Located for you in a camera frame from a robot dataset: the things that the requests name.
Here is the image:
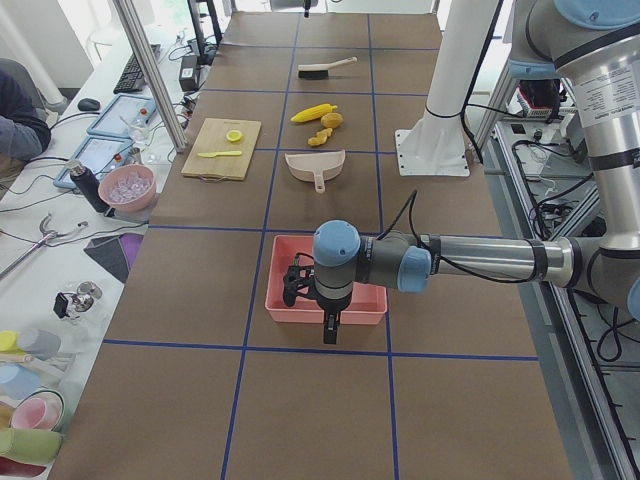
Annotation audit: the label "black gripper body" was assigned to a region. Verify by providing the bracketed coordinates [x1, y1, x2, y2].
[314, 280, 351, 317]

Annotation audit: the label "beige dustpan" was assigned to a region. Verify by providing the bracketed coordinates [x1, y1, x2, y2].
[285, 150, 346, 194]

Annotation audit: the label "tan toy ginger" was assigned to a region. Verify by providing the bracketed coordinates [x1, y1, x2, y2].
[307, 128, 333, 148]

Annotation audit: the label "brown toy potato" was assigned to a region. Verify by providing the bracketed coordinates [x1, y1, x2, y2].
[320, 112, 344, 129]

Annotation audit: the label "yellow toy corn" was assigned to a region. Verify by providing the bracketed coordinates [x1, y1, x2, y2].
[290, 103, 338, 123]

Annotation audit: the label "beige hand brush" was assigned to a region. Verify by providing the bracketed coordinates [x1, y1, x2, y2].
[297, 57, 358, 80]

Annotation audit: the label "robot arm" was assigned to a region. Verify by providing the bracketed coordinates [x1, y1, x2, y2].
[309, 1, 639, 344]

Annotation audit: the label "pink plastic bin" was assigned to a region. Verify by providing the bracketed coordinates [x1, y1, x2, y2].
[265, 235, 388, 325]

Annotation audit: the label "yellow lemon slices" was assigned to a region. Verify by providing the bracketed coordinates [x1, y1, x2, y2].
[225, 129, 244, 143]

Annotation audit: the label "yellow plastic knife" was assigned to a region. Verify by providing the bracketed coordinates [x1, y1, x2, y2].
[197, 150, 243, 159]

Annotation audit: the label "bamboo cutting board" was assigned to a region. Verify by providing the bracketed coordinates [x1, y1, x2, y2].
[181, 118, 261, 181]

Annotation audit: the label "pink bowl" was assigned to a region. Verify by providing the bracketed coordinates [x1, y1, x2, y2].
[98, 164, 156, 212]

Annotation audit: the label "black power adapter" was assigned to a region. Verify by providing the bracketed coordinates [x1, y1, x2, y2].
[178, 55, 200, 92]

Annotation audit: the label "black water bottle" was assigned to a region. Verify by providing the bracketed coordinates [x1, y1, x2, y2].
[66, 159, 109, 213]

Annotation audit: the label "near blue teach pendant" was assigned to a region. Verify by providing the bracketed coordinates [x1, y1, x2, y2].
[53, 136, 134, 189]

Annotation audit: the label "blue teach pendant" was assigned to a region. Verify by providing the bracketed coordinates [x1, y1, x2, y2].
[53, 136, 134, 189]
[86, 93, 156, 138]

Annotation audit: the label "far blue teach pendant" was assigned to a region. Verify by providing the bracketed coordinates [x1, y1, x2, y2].
[86, 93, 156, 138]

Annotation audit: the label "black keyboard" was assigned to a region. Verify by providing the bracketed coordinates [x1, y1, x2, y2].
[113, 54, 146, 94]

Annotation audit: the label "stacked coloured cups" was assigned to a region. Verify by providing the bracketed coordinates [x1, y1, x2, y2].
[1, 328, 65, 478]

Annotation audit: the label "black computer mouse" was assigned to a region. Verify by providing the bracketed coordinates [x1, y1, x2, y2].
[77, 98, 101, 112]

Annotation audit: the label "seated person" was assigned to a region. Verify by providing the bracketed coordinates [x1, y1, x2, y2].
[1, 70, 51, 162]

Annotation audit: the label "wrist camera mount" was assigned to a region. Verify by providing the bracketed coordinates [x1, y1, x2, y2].
[282, 252, 317, 308]

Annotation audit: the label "aluminium frame post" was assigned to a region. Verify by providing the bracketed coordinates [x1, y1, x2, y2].
[113, 0, 187, 153]

